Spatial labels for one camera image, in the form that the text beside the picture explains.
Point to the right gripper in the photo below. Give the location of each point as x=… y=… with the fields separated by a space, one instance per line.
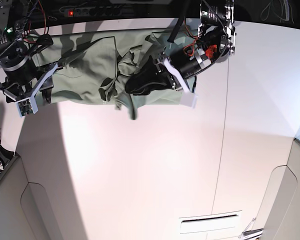
x=20 y=73

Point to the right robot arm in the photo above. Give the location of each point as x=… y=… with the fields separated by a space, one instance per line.
x=15 y=34

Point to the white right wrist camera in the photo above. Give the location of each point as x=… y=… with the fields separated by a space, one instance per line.
x=27 y=106

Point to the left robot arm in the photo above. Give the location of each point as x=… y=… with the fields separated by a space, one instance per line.
x=215 y=34

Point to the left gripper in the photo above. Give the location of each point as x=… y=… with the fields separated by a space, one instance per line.
x=154 y=76

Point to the green T-shirt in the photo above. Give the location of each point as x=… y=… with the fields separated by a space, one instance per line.
x=95 y=67

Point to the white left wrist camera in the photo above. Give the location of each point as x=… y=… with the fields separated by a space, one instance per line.
x=188 y=99

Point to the power strip with red switch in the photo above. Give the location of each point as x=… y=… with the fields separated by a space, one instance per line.
x=97 y=11

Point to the white slotted panel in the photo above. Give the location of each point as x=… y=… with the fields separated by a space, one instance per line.
x=209 y=223

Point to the grey metal bracket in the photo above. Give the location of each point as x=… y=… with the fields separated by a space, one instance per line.
x=251 y=234

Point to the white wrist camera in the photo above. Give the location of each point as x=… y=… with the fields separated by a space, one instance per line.
x=27 y=106
x=188 y=99

